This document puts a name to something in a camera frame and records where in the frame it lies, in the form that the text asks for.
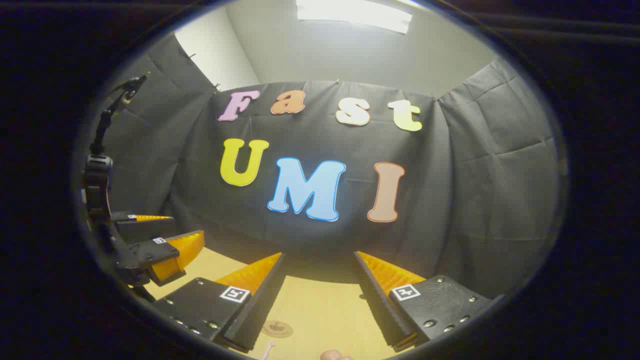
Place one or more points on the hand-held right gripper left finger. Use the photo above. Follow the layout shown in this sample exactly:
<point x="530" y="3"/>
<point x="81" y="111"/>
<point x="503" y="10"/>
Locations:
<point x="260" y="310"/>

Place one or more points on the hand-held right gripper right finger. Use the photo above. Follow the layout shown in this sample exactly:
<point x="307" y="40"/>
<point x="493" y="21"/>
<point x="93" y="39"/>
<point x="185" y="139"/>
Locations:
<point x="382" y="305"/>

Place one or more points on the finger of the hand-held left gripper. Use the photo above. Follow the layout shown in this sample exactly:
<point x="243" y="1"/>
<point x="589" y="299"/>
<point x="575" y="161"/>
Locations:
<point x="150" y="252"/>
<point x="145" y="229"/>

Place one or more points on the round cork coaster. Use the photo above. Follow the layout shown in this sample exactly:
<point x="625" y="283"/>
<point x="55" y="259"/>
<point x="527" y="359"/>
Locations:
<point x="277" y="329"/>

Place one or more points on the pale pink toothbrush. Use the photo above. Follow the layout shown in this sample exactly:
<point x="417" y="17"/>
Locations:
<point x="267" y="350"/>

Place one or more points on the wooden desktop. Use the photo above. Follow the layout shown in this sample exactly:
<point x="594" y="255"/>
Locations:
<point x="325" y="310"/>

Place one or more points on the black backdrop cloth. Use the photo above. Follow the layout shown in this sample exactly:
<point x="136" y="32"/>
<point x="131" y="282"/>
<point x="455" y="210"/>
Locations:
<point x="450" y="175"/>

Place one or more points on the ceiling light panel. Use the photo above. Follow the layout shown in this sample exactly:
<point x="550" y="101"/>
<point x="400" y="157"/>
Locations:
<point x="350" y="12"/>

